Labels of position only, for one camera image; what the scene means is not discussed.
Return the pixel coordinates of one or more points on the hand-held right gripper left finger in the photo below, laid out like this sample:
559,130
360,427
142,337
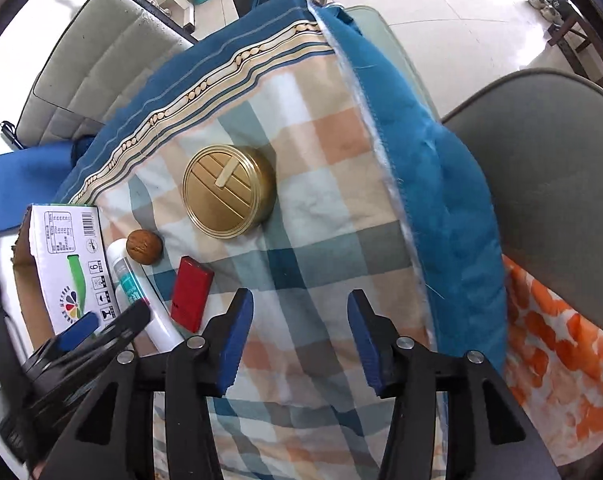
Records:
235,340

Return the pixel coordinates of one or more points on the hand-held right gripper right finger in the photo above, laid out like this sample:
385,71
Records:
365,345

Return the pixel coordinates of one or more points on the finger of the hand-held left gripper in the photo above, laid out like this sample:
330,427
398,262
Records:
76,336
124,320

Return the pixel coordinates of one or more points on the white tube with teal label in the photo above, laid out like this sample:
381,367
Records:
125,277

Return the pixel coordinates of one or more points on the small red box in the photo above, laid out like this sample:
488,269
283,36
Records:
191,295

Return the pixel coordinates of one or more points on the brown walnut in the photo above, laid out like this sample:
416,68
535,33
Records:
144,246

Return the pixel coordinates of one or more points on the cardboard box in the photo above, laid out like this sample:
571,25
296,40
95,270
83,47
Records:
66,260

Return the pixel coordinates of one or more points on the gold round tin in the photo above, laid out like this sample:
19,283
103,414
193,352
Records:
226,190

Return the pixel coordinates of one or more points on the plaid blue-bordered tablecloth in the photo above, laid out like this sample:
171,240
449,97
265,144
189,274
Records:
321,200

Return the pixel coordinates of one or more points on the blue foam mat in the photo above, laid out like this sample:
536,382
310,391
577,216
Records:
26,180

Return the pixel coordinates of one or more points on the orange patterned cloth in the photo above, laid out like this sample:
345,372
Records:
556,360

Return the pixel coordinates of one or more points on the grey chair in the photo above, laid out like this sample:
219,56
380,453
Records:
556,170

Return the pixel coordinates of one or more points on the white padded chair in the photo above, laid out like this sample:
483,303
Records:
121,55

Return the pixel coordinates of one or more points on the dark wooden chair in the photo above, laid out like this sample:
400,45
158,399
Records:
581,45

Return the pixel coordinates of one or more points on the pair of white shoes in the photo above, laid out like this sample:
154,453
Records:
545,9

